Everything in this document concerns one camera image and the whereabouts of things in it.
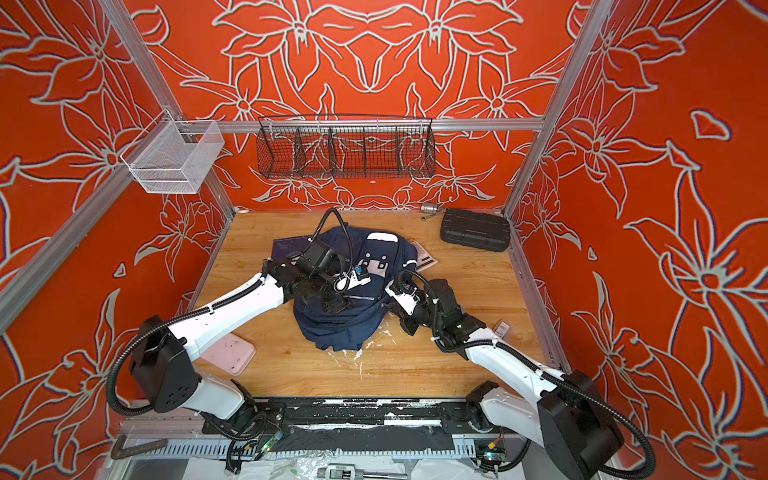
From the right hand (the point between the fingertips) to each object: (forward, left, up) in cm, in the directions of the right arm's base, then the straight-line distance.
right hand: (387, 304), depth 80 cm
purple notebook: (+29, +38, -10) cm, 49 cm away
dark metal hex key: (-32, +64, -10) cm, 72 cm away
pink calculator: (+21, -13, -9) cm, 27 cm away
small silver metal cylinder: (+47, -18, -9) cm, 51 cm away
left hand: (+3, +10, +3) cm, 11 cm away
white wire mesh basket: (+43, +67, +20) cm, 82 cm away
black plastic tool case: (+33, -34, -6) cm, 47 cm away
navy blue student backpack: (+20, +6, -6) cm, 21 cm away
